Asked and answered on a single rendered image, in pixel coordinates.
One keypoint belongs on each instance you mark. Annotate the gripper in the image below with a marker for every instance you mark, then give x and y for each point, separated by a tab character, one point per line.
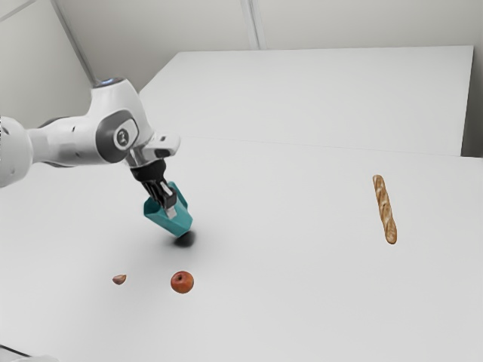
149	173

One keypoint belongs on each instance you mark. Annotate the teal faceted mug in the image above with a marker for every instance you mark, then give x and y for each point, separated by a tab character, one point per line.
177	219

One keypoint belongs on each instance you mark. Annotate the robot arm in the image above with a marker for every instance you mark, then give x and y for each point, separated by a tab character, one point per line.
71	135

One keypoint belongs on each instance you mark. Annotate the red apple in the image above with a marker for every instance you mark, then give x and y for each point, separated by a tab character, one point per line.
182	282

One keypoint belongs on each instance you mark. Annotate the baguette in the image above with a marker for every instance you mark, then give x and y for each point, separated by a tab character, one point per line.
384	208

